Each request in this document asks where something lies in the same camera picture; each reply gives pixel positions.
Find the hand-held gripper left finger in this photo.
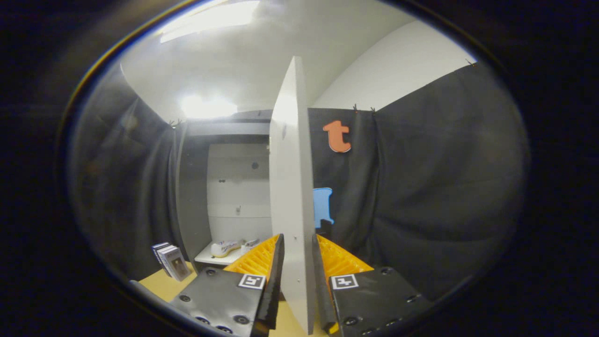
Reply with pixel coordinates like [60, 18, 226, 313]
[168, 233, 286, 337]

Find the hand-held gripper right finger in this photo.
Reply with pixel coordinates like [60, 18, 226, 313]
[312, 233, 434, 337]

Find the white shoe cabinet door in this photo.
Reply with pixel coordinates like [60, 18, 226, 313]
[269, 56, 316, 335]

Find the grey shoe cabinet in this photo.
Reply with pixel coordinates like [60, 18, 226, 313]
[174, 110, 281, 274]

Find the white cabinet shelf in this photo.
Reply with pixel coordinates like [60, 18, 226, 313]
[194, 241, 274, 267]

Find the grey portrait cover book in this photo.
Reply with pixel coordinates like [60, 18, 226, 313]
[159, 245, 193, 282]

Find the black backdrop cloth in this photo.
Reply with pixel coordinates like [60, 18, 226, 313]
[68, 61, 532, 302]

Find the ceiling light panel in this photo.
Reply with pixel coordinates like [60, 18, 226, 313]
[179, 95, 238, 119]

